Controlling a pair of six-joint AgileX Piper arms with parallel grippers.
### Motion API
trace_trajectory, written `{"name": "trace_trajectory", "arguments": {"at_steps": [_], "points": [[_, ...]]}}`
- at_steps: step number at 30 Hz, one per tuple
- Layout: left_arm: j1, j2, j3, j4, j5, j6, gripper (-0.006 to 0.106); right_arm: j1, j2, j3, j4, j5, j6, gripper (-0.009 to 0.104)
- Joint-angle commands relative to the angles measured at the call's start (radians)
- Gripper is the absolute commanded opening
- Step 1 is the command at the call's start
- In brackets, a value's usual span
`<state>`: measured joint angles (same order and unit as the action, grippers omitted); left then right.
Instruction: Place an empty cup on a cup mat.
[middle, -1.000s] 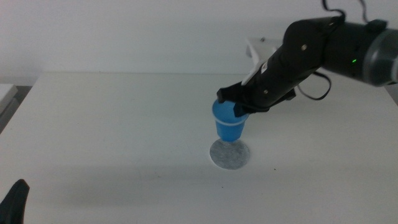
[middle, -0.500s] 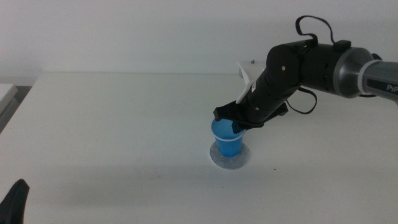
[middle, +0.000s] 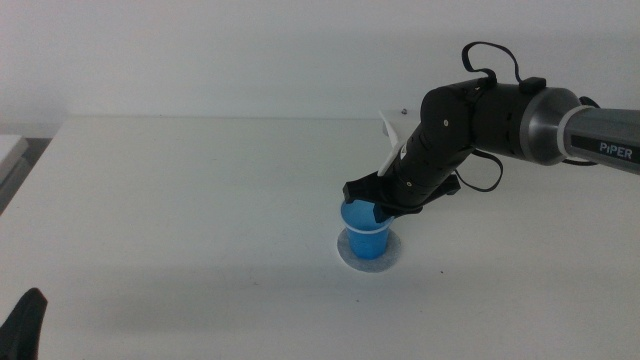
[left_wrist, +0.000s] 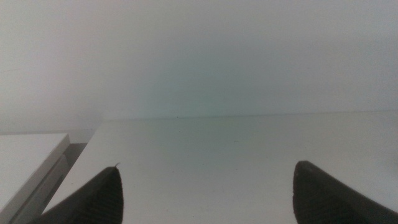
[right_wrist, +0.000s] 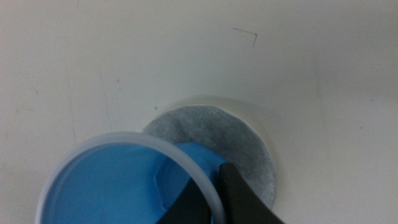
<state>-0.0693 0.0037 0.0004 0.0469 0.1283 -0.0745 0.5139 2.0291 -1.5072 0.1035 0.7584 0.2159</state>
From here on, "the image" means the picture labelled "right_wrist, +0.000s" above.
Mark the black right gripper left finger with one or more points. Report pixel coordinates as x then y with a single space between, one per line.
189 208

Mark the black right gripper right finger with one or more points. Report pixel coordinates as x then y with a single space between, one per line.
242 202

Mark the blue plastic cup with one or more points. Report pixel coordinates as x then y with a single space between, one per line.
102 186

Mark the grey round cup mat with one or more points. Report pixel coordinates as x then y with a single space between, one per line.
224 137

